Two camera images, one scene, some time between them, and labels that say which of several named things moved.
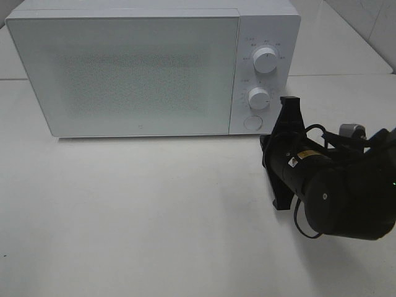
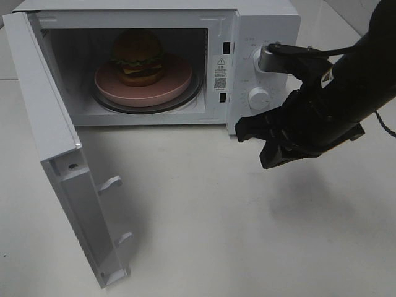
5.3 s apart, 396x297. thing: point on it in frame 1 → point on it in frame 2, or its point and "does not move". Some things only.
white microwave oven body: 158,68 does not move
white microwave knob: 258,98 does not move
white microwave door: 130,75 → 60,150
